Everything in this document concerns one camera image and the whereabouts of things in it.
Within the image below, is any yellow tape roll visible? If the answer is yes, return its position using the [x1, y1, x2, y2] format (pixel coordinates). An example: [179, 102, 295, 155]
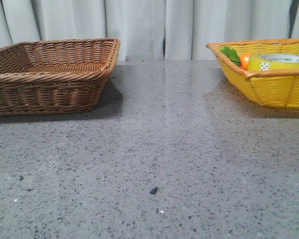
[248, 54, 299, 71]

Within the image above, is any small black debris crumb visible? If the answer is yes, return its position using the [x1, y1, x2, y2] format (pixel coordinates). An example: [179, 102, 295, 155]
[149, 187, 158, 194]

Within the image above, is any white curtain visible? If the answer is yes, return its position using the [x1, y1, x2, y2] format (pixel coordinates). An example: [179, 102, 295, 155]
[0, 0, 299, 61]

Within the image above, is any brown wicker basket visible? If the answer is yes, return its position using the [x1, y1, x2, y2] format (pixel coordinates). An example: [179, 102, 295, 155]
[0, 38, 120, 117]

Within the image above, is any orange toy carrot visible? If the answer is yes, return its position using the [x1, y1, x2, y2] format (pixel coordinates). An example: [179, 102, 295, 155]
[220, 46, 252, 70]

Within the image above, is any yellow woven basket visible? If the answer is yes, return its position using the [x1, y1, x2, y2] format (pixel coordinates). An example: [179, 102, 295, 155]
[206, 38, 299, 108]

